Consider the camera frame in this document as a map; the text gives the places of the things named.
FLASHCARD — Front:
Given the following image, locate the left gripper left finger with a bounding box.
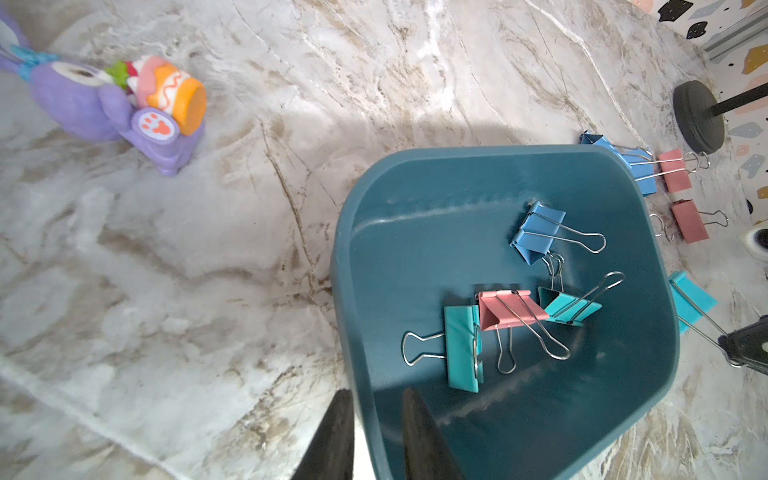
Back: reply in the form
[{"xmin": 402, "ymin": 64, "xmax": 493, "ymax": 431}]
[{"xmin": 292, "ymin": 389, "xmax": 355, "ymax": 480}]

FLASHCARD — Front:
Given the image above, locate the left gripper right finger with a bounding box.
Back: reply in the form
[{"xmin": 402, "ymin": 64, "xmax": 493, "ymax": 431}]
[{"xmin": 403, "ymin": 388, "xmax": 465, "ymax": 479}]

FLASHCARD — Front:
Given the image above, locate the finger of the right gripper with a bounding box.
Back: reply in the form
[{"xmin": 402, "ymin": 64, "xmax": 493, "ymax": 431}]
[{"xmin": 718, "ymin": 315, "xmax": 768, "ymax": 375}]

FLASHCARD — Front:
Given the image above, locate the pink binder clip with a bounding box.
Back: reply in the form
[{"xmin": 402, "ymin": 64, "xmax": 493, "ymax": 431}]
[
  {"xmin": 654, "ymin": 149, "xmax": 710, "ymax": 193},
  {"xmin": 649, "ymin": 199, "xmax": 730, "ymax": 244},
  {"xmin": 476, "ymin": 290, "xmax": 571, "ymax": 375}
]

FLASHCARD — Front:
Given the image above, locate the blue binder clip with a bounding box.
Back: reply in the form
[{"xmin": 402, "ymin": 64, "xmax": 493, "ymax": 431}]
[
  {"xmin": 579, "ymin": 131, "xmax": 657, "ymax": 197},
  {"xmin": 510, "ymin": 201, "xmax": 607, "ymax": 265}
]

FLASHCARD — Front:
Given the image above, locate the teal plastic storage box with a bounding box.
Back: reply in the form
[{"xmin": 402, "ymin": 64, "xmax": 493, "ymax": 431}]
[{"xmin": 332, "ymin": 145, "xmax": 679, "ymax": 479}]

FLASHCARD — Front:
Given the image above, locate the glitter microphone on black stand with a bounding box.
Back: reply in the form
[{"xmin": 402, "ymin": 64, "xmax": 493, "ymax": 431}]
[{"xmin": 672, "ymin": 80, "xmax": 767, "ymax": 154}]

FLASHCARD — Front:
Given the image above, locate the purple toy figure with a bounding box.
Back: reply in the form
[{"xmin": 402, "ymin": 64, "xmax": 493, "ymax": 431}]
[{"xmin": 1, "ymin": 10, "xmax": 207, "ymax": 177}]

